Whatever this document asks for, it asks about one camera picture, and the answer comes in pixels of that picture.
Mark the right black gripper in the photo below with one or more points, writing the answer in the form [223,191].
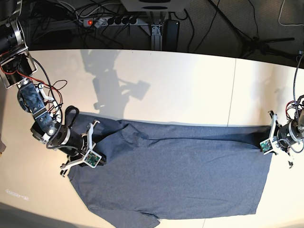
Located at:
[74,144]

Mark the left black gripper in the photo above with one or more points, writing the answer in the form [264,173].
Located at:
[289,134]

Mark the blue heathered T-shirt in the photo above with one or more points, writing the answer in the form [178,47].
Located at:
[161,171]

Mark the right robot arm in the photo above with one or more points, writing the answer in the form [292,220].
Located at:
[52,126]

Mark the black power adapter brick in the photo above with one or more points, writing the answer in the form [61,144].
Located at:
[171,35]

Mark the grey box under table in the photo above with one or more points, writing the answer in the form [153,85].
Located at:
[155,5]

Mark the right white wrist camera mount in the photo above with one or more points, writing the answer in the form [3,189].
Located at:
[87,154]

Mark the black camera tripod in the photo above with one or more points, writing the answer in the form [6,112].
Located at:
[252,44]

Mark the aluminium table frame post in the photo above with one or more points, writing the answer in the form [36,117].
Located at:
[154,27]

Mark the power strip with red switch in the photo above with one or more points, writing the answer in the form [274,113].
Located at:
[110,21]

